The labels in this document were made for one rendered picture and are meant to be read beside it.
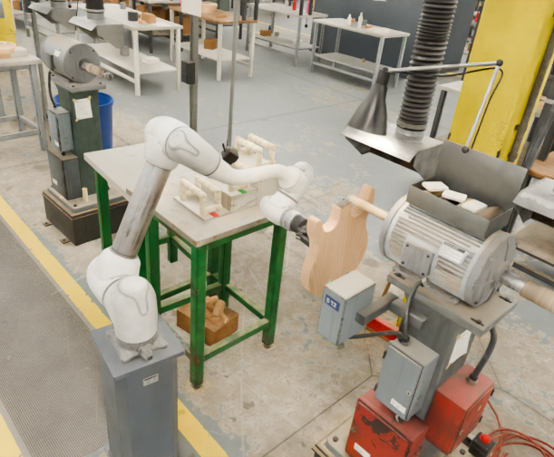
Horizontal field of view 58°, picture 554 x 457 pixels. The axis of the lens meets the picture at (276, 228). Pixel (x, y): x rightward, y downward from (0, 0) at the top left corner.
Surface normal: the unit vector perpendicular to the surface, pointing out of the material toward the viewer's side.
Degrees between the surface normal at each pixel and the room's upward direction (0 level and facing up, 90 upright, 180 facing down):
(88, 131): 90
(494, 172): 90
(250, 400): 0
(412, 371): 90
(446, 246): 62
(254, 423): 0
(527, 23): 90
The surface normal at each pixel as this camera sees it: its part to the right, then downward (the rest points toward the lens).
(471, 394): 0.09, -0.86
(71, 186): 0.70, 0.41
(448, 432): -0.74, 0.28
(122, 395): -0.18, 0.48
